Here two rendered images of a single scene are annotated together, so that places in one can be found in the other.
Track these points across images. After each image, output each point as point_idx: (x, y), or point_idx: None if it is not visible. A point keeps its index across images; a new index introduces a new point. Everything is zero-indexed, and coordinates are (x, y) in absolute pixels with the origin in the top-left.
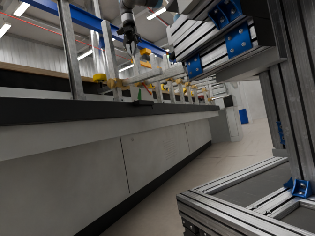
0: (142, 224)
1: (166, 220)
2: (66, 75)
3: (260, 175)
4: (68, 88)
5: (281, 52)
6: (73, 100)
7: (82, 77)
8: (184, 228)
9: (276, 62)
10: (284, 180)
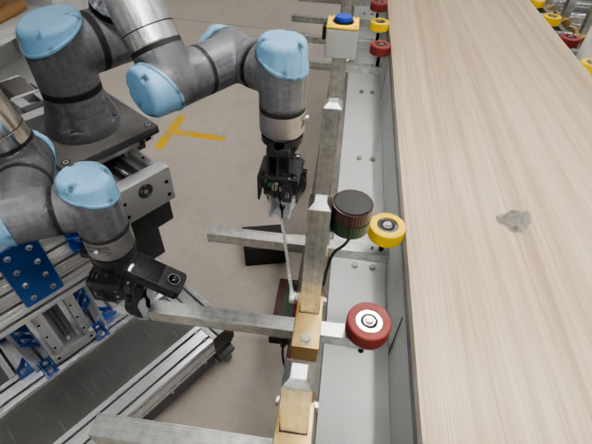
0: None
1: (275, 409)
2: (400, 176)
3: (108, 395)
4: (399, 199)
5: None
6: (313, 185)
7: (402, 203)
8: (242, 389)
9: None
10: (92, 368)
